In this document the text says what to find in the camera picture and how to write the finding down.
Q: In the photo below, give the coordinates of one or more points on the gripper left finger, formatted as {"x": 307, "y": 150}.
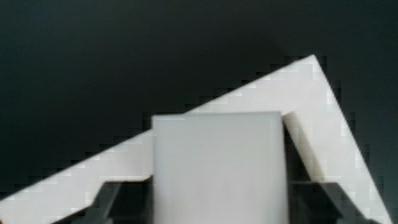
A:
{"x": 120, "y": 206}

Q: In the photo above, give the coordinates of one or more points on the white stool leg with tag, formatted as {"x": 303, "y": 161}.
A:
{"x": 220, "y": 169}

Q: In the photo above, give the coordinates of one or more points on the white U-shaped fence wall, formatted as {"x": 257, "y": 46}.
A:
{"x": 291, "y": 91}

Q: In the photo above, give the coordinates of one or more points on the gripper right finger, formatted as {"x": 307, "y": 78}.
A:
{"x": 319, "y": 205}

